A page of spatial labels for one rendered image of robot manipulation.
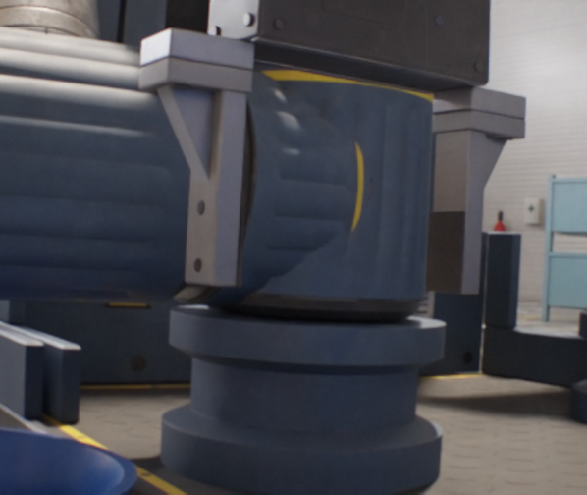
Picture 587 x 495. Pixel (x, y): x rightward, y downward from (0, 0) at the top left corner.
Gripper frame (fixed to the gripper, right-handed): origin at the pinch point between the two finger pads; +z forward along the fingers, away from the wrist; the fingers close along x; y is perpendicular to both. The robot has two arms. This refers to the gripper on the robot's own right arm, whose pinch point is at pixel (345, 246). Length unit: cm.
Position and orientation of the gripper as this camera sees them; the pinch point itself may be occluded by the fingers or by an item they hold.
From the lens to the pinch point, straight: 43.6
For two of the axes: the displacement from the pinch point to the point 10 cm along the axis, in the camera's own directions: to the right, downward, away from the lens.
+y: -5.4, -0.1, 8.4
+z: -0.5, 10.0, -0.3
